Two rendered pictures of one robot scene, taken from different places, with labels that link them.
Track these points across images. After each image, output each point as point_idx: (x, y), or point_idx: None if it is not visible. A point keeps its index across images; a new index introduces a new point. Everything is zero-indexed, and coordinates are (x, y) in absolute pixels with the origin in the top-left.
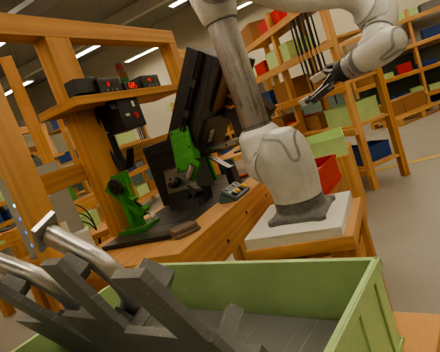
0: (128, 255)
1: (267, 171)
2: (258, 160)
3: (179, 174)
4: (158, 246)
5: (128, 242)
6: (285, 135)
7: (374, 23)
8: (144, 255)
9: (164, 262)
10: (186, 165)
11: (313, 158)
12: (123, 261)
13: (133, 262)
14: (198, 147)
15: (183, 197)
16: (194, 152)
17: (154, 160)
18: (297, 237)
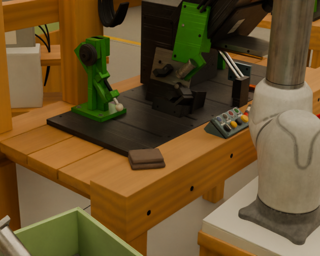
0: (72, 154)
1: (264, 160)
2: (262, 137)
3: (173, 61)
4: (108, 161)
5: (78, 131)
6: (304, 132)
7: None
8: (89, 166)
9: (102, 225)
10: (185, 57)
11: None
12: (64, 161)
13: (74, 171)
14: (211, 37)
15: (166, 92)
16: (203, 44)
17: (150, 23)
18: (259, 251)
